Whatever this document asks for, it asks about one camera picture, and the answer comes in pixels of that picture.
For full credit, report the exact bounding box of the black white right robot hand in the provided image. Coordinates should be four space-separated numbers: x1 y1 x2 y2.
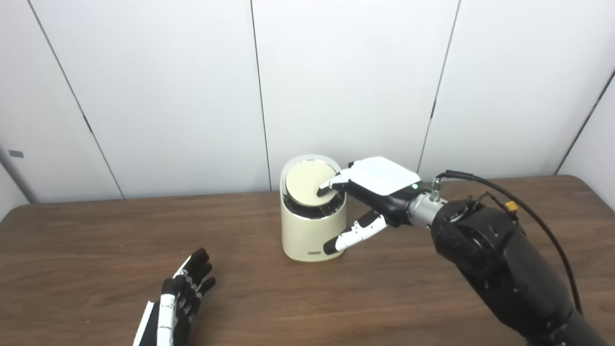
316 156 423 256

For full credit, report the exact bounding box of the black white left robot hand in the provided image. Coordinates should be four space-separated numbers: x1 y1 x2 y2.
133 248 217 346

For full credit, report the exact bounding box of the cream round bin lid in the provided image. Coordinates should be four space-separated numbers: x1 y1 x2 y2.
285 161 338 207

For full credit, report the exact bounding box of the cream-colored bin body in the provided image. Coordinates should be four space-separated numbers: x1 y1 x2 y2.
280 154 348 262

